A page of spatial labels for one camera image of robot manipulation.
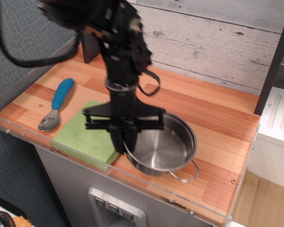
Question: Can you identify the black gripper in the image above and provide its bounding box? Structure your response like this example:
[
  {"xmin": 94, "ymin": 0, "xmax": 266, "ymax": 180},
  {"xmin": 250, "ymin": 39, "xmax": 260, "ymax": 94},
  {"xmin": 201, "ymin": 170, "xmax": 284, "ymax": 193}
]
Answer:
[{"xmin": 82, "ymin": 91, "xmax": 166, "ymax": 154}]

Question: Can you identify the silver metal pot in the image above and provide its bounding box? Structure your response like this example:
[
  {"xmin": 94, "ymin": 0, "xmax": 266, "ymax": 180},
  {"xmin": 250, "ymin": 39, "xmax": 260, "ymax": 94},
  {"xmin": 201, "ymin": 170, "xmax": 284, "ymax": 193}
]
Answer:
[{"xmin": 123, "ymin": 113, "xmax": 200, "ymax": 183}]

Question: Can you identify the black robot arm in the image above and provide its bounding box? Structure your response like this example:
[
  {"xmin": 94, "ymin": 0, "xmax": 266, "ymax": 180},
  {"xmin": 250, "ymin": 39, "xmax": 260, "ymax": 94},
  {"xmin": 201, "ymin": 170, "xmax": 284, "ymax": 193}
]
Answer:
[{"xmin": 37, "ymin": 0, "xmax": 166, "ymax": 153}]

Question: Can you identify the green folded cloth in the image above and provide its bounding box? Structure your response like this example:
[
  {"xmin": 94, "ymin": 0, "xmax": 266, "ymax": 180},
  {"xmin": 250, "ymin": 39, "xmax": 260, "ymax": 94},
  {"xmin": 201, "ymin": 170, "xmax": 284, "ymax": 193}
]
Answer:
[{"xmin": 50, "ymin": 110, "xmax": 119, "ymax": 171}]

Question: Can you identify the silver dispenser button panel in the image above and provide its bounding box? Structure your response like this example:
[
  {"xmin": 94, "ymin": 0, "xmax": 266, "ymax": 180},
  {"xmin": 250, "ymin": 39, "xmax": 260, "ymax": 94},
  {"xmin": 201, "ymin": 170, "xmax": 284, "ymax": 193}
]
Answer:
[{"xmin": 88, "ymin": 186, "xmax": 147, "ymax": 227}]

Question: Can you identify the orange object at corner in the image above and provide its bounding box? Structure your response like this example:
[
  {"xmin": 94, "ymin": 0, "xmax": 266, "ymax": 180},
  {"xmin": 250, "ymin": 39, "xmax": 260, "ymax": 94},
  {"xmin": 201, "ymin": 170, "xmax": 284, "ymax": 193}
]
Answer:
[{"xmin": 12, "ymin": 216, "xmax": 33, "ymax": 227}]

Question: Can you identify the white toy sink unit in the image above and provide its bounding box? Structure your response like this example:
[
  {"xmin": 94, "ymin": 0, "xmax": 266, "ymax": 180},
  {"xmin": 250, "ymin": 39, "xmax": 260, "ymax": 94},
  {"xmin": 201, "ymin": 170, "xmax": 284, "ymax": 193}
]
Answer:
[{"xmin": 247, "ymin": 87, "xmax": 284, "ymax": 187}]

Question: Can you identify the clear acrylic guard rail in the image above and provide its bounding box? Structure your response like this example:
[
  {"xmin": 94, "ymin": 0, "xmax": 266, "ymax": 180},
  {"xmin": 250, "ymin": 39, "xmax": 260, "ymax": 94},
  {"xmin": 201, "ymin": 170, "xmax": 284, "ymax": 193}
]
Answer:
[{"xmin": 0, "ymin": 37, "xmax": 261, "ymax": 227}]

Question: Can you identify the blue handled metal spoon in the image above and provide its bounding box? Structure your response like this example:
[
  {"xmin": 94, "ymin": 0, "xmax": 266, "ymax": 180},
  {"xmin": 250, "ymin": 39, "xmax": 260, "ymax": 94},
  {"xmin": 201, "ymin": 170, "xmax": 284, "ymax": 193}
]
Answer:
[{"xmin": 38, "ymin": 78, "xmax": 74, "ymax": 131}]

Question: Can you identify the black braided cable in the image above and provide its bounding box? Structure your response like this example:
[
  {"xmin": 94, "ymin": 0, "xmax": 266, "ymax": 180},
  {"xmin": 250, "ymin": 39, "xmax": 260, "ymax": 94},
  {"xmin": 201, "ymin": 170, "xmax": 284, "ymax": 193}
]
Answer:
[{"xmin": 0, "ymin": 0, "xmax": 81, "ymax": 68}]

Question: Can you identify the dark grey right post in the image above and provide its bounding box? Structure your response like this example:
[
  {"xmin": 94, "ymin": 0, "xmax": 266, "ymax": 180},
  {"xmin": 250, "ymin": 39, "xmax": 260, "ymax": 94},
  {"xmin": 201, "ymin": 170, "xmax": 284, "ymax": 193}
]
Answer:
[{"xmin": 254, "ymin": 27, "xmax": 284, "ymax": 116}]

